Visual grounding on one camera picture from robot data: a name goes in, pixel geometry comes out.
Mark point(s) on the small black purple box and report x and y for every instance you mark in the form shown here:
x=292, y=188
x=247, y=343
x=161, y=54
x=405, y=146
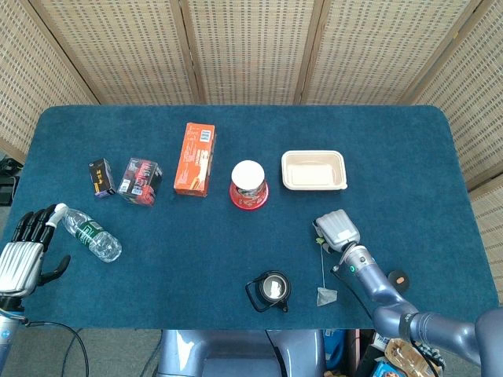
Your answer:
x=101, y=178

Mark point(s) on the orange instant noodle cup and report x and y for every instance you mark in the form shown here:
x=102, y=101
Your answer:
x=247, y=176

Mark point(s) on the beige plastic food container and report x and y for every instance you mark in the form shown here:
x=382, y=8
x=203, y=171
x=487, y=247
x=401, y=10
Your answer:
x=314, y=173

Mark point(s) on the woven wooden folding screen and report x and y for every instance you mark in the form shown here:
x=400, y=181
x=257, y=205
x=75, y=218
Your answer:
x=251, y=47

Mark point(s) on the black equipment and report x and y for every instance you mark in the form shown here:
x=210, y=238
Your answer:
x=6, y=192

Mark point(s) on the black cast iron teapot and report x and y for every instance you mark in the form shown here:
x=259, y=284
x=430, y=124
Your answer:
x=275, y=303

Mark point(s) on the blue table carpet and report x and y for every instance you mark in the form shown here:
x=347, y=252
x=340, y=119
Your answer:
x=196, y=243

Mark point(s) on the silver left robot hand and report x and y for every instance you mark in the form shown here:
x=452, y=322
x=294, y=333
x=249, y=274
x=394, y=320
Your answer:
x=19, y=263

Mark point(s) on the orange cardboard box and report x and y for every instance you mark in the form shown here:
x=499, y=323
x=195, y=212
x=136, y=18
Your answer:
x=194, y=165

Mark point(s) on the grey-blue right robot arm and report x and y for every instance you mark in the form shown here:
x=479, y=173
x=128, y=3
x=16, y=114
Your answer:
x=377, y=282

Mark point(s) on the blue carton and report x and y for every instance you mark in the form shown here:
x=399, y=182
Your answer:
x=334, y=347

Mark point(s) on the brown snack bag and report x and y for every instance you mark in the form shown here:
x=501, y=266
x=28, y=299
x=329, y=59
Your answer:
x=404, y=353

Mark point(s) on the clear box with red items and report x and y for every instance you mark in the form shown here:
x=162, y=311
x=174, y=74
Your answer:
x=137, y=180

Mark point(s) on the black disc with orange dot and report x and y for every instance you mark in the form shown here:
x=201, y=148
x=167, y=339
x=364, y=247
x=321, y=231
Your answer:
x=395, y=277

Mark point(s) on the grey-blue robot torso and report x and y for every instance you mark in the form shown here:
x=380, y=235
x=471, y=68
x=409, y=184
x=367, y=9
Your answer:
x=236, y=349

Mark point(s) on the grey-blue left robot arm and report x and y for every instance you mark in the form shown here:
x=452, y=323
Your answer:
x=6, y=337

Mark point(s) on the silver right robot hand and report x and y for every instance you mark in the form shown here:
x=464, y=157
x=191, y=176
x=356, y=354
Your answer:
x=338, y=229

